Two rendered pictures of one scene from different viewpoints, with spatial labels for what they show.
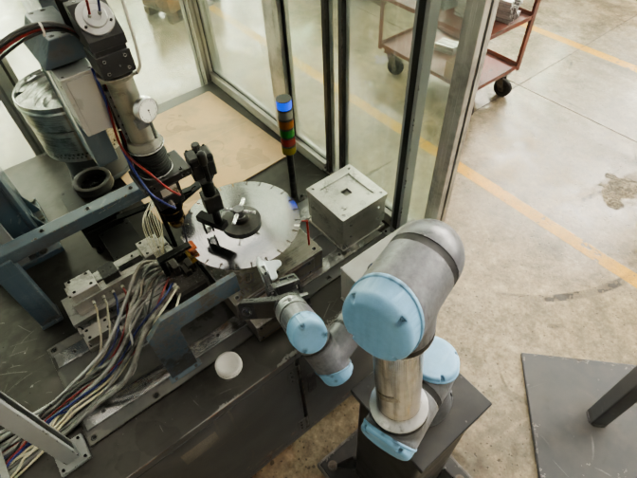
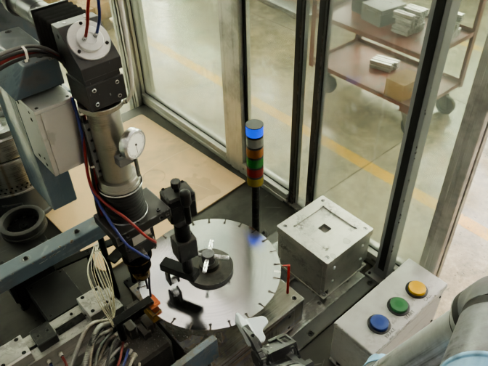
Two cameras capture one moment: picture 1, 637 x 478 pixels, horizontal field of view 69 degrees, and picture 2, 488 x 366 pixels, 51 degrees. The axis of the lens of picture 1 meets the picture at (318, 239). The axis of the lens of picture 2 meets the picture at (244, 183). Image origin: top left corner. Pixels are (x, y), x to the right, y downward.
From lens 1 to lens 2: 21 cm
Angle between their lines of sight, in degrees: 10
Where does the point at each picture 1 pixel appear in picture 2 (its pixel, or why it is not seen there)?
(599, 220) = not seen: outside the picture
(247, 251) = (222, 306)
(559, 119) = not seen: outside the picture
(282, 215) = (257, 259)
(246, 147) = (192, 176)
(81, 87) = (55, 119)
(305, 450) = not seen: outside the picture
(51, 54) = (25, 82)
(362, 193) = (343, 229)
